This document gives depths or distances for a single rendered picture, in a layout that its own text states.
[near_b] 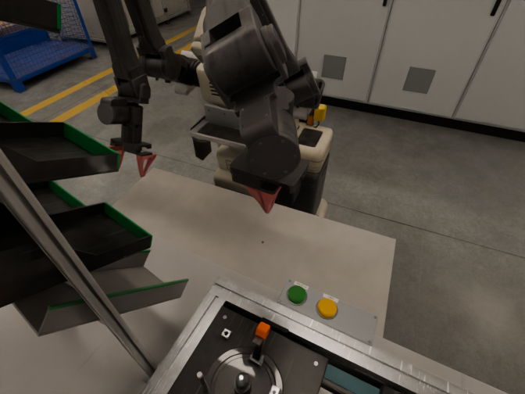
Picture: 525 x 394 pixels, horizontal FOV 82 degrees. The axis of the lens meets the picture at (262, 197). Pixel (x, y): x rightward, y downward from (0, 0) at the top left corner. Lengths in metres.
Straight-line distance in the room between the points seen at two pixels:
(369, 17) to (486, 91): 1.21
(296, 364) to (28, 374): 0.58
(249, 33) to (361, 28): 2.91
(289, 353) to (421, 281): 1.50
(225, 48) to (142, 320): 0.67
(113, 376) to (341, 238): 0.68
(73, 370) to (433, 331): 1.62
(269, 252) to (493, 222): 2.00
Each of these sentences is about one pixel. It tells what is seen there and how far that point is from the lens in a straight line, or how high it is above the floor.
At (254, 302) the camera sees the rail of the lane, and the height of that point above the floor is 0.95.
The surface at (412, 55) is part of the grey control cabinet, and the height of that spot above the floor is 0.63.
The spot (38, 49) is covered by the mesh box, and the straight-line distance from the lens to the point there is 4.86.
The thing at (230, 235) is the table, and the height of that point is 0.86.
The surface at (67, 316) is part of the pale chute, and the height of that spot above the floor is 1.18.
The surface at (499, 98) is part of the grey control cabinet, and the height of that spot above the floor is 0.37.
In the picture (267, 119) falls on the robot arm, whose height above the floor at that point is 1.44.
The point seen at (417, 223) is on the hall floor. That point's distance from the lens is 2.37.
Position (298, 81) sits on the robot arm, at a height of 1.27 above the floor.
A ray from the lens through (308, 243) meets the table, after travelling 0.93.
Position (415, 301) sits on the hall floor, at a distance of 1.98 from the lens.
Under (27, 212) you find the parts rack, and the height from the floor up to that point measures 1.38.
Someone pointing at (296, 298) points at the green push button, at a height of 0.97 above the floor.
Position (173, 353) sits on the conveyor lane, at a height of 0.96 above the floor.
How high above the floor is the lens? 1.59
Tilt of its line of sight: 44 degrees down
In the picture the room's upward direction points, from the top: straight up
